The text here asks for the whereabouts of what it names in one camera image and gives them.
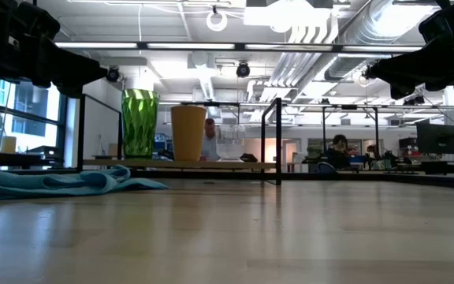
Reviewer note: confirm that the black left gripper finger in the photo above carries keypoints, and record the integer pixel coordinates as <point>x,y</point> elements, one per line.
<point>70,91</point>
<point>81,71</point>

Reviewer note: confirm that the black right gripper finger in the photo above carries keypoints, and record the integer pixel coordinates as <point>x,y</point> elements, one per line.
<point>401,90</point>
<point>400,71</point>

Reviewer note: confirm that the green faceted plastic cup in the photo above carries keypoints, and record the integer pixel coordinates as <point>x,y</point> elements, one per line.
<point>140,122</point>

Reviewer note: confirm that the orange plastic cup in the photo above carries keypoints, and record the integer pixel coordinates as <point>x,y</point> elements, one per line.
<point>188,134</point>

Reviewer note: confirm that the black computer monitor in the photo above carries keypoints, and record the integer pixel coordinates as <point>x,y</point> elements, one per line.
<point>437,138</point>

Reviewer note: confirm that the yellow cylinder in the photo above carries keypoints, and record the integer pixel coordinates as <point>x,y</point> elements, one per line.
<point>8,144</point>

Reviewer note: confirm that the person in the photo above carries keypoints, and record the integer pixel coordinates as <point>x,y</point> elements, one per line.
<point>210,142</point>
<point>339,154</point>

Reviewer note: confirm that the teal cloth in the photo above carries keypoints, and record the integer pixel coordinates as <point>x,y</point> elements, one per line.
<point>53,183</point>

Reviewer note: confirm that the overhead light bar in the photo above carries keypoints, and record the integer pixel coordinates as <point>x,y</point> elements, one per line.
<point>191,45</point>

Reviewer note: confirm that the black ceiling camera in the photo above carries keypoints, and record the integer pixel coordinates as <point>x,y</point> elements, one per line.
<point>243,69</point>
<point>113,75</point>

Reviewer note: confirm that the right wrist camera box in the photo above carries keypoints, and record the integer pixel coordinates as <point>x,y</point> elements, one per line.
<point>447,19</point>

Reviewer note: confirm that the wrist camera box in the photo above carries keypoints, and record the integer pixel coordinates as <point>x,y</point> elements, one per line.
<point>34,19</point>
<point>447,19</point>

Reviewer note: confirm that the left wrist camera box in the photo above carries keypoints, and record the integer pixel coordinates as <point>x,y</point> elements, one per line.
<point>34,19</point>

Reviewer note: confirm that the black metal frame stand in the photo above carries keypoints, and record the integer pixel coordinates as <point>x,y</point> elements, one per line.
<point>324,134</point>

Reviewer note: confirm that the wooden shelf with black frame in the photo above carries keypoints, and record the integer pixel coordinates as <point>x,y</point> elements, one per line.
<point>172,163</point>

